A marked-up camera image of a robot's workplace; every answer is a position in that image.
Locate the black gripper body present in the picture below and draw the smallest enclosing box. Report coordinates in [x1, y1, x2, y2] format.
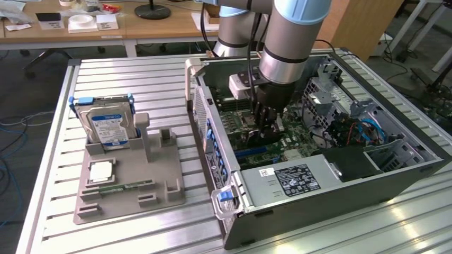
[256, 81, 295, 110]

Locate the graphics card black fan shroud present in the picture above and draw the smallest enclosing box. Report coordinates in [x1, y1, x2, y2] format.
[244, 128, 284, 147]

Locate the CPU socket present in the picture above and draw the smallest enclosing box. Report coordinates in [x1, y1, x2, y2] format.
[239, 108, 256, 129]

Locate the green motherboard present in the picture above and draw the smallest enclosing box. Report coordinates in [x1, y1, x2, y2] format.
[210, 88, 328, 170]

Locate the blue expansion slot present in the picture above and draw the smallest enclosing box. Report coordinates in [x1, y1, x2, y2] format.
[235, 147, 268, 157]

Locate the silver chipset heatsink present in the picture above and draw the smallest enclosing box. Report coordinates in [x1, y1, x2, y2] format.
[284, 150, 306, 161]

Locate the silver metal drive cage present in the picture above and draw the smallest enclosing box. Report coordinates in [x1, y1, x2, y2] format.
[303, 60, 386, 128]

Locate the grey power supply unit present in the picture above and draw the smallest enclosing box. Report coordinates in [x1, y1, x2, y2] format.
[240, 155, 346, 207]

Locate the white booklet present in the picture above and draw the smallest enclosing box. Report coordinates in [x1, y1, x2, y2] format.
[192, 12, 220, 32]

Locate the black open PC case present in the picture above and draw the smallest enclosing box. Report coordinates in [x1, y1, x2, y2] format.
[184, 47, 452, 251]

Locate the silver disk bay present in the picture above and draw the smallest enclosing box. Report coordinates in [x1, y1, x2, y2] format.
[363, 133, 428, 173]

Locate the wooden desk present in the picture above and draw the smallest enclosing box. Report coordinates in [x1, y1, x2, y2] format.
[0, 0, 128, 51]
[126, 0, 319, 51]

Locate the black round lamp base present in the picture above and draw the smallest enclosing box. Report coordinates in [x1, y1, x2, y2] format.
[134, 0, 172, 20]

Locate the green RAM stick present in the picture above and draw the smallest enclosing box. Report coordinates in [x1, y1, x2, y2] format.
[98, 183, 142, 192]

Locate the silver CPU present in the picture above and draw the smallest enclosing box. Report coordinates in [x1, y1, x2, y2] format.
[88, 161, 114, 183]

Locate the grey parts rack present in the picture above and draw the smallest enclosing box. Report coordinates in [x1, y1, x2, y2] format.
[72, 112, 187, 226]

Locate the white labelled box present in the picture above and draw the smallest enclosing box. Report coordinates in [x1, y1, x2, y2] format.
[96, 14, 120, 31]

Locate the white flat box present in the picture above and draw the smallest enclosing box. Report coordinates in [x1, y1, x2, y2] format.
[67, 14, 100, 34]

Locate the black and white box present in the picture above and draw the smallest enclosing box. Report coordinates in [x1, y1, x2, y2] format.
[35, 12, 66, 30]

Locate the clear plastic bag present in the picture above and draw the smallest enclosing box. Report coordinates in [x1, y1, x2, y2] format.
[0, 0, 35, 24]

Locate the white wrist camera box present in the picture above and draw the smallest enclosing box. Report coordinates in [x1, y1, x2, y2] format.
[228, 75, 256, 100]

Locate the blue wire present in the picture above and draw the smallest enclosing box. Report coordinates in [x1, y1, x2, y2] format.
[355, 119, 386, 145]

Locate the black cable behind case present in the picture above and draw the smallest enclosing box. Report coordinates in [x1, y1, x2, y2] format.
[314, 39, 358, 58]

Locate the clear case handle blue latch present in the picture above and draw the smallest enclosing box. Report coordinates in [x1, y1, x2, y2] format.
[211, 185, 244, 220]

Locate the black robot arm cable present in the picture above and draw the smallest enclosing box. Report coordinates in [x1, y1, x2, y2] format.
[200, 0, 264, 112]

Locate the hard disk blue bracket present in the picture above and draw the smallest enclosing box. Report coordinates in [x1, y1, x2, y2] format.
[68, 93, 138, 152]

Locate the white table frame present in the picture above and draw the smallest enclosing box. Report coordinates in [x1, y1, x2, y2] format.
[387, 0, 452, 72]

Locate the blue floor cable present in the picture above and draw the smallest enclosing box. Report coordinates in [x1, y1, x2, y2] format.
[0, 116, 30, 228]

